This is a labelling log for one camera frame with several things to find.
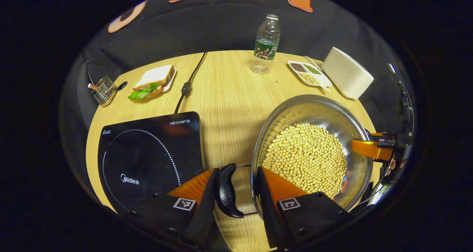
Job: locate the small black round cap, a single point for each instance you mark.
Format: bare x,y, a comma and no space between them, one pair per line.
122,85

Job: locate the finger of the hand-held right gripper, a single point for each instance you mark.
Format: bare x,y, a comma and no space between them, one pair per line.
371,149
390,141

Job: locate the small white plate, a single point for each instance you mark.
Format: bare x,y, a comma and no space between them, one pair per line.
170,80

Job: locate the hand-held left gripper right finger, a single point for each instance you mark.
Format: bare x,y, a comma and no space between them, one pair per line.
268,207

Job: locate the small white box appliance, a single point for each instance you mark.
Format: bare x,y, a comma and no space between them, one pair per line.
347,72

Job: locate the black backdrop cloth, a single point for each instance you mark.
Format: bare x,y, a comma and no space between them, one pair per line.
221,30

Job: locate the white divided dish of beans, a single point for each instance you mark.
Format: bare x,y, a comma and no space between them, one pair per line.
308,76

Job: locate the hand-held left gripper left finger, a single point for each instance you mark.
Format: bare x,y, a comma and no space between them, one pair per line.
207,207

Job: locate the pile of soybeans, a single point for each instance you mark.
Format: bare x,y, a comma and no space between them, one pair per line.
306,156

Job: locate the black induction cooktop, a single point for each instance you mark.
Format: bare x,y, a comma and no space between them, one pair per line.
147,156

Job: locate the sandwich with lettuce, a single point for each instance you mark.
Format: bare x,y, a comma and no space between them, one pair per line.
153,78

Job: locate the clear plastic water bottle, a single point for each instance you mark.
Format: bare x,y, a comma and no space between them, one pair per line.
266,45

